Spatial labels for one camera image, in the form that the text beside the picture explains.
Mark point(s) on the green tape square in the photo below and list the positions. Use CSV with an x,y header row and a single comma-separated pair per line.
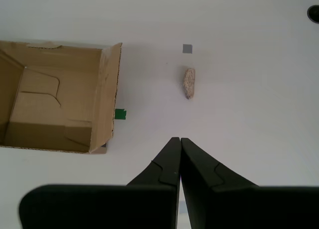
x,y
120,114

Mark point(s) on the grey tape square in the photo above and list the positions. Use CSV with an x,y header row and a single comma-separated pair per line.
x,y
182,207
187,49

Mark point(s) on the brown cardboard box with flaps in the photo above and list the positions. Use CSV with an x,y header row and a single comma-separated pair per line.
x,y
49,102

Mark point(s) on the speckled beige rock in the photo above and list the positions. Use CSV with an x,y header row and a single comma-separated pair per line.
x,y
189,84

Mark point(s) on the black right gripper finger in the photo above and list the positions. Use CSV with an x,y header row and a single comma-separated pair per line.
x,y
112,206
236,206

